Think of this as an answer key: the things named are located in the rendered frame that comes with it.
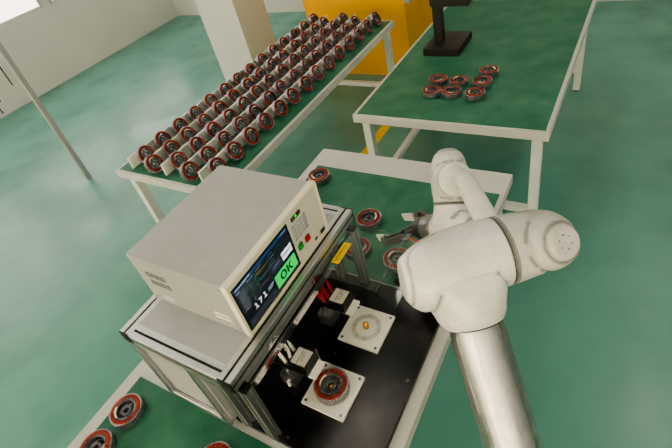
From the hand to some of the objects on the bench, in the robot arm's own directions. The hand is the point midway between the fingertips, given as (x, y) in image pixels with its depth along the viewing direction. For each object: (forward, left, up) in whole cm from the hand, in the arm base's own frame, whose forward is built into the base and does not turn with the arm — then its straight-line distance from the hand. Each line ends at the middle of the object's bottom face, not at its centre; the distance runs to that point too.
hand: (392, 227), depth 172 cm
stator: (-12, +56, -17) cm, 59 cm away
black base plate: (-8, +44, -20) cm, 49 cm away
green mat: (+24, -16, -20) cm, 35 cm away
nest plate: (-8, +32, -18) cm, 37 cm away
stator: (+24, -14, -20) cm, 34 cm away
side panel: (+24, +82, -21) cm, 89 cm away
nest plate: (-12, +56, -18) cm, 60 cm away
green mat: (+2, +111, -22) cm, 113 cm away
